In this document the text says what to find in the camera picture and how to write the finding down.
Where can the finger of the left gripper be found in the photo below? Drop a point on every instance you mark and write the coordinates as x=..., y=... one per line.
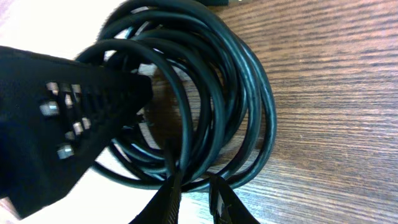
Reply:
x=57, y=115

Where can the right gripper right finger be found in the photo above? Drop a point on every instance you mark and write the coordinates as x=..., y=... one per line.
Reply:
x=225, y=205

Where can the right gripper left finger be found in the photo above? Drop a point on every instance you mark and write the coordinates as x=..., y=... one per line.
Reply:
x=164, y=206

